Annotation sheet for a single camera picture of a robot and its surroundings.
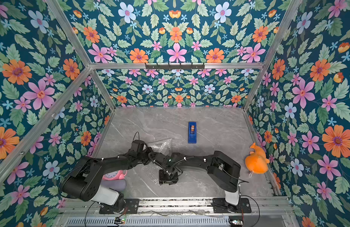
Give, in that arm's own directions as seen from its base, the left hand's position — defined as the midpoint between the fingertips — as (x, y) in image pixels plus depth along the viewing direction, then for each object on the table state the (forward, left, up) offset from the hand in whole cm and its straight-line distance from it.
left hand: (160, 152), depth 92 cm
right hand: (-18, -3, +1) cm, 19 cm away
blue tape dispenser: (+8, -22, +3) cm, 23 cm away
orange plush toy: (-13, -57, +6) cm, 59 cm away
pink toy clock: (-13, +24, +1) cm, 28 cm away
